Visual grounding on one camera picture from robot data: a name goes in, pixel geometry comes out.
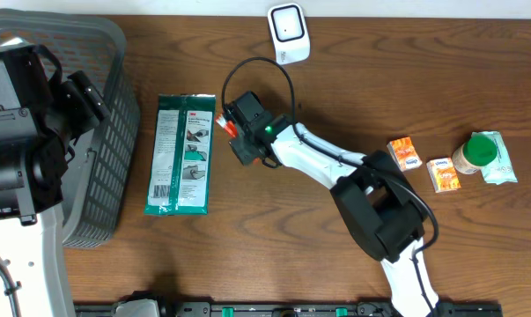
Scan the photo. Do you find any orange tissue pack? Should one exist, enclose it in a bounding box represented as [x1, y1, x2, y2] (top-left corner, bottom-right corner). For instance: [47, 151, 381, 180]
[387, 136, 423, 172]
[426, 158, 461, 193]

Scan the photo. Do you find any mint green wipes packet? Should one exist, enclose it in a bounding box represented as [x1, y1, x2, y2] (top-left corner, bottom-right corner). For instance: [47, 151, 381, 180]
[472, 131, 518, 185]

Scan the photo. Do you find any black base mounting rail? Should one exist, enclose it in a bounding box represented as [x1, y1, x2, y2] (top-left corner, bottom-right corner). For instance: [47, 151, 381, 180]
[73, 290, 503, 317]

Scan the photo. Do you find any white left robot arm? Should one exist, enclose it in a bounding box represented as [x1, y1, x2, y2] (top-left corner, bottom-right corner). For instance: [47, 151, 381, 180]
[0, 38, 110, 316]

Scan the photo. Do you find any dark green package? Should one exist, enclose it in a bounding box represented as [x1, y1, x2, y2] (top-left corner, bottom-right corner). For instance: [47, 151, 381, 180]
[144, 94, 216, 217]

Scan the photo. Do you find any grey plastic mesh basket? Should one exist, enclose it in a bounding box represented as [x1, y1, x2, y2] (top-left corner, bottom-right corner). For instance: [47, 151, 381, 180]
[0, 9, 141, 248]

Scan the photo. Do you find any red and white package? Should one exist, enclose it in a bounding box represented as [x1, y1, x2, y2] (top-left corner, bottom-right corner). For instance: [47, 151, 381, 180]
[215, 112, 262, 166]

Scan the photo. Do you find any white barcode scanner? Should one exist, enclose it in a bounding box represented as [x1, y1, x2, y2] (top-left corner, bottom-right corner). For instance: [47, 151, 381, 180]
[267, 3, 311, 65]

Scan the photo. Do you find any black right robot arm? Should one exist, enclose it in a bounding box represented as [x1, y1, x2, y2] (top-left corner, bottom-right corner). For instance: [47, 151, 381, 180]
[217, 92, 439, 316]

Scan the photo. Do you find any green lidded small jar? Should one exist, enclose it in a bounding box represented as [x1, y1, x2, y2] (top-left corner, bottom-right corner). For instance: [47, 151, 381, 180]
[452, 134, 498, 174]

